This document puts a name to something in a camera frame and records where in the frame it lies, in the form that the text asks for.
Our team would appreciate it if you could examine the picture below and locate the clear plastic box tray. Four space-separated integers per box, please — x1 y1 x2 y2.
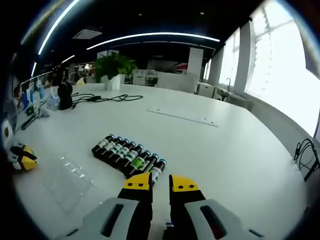
42 154 95 215

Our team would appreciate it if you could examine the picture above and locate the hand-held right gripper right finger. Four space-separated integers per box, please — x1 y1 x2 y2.
168 174 266 240

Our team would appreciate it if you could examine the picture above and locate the bundle of black cables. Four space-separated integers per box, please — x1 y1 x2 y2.
293 137 320 173

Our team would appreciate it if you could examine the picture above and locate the black stand leg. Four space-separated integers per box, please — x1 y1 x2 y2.
303 147 320 183

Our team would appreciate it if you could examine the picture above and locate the row of brown medicine bottles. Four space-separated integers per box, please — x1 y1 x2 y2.
91 134 168 187

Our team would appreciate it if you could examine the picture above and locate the row of white office desks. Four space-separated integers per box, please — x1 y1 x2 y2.
132 69 198 94

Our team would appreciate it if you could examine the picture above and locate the black cable with adapter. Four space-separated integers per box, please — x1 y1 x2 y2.
71 92 144 109

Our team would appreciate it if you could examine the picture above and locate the black flat bar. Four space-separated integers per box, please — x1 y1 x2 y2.
20 114 39 131

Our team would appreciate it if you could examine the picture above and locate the bluish plastic bag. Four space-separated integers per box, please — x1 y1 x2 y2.
46 94 61 111

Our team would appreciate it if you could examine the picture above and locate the black wall monitor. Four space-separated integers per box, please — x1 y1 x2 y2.
304 37 320 80

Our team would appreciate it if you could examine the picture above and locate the ceiling air vent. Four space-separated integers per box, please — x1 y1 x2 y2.
72 29 103 40

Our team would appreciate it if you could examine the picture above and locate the white sink counter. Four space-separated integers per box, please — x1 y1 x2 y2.
215 86 252 111

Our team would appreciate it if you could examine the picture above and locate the green plant in white pot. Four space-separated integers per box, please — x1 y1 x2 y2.
92 52 138 90

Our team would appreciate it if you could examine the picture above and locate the red white wall banner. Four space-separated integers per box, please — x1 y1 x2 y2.
171 62 189 73

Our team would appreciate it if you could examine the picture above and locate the black round desk device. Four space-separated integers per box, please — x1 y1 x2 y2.
56 82 74 110

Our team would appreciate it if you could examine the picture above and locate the blue-capped brown medicine bottle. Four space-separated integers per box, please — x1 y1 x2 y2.
163 220 176 240

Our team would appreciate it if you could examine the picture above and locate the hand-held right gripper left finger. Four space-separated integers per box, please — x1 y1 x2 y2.
56 171 154 240

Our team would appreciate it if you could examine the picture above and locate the white crumpled paper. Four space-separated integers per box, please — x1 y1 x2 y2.
39 106 52 118

